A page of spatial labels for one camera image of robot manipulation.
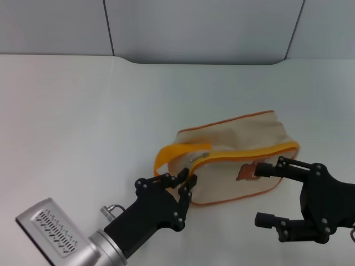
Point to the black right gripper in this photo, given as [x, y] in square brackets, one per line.
[327, 202]

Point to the beige food bag orange trim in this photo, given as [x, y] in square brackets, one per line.
[222, 177]

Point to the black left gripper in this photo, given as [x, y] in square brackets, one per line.
[149, 207]

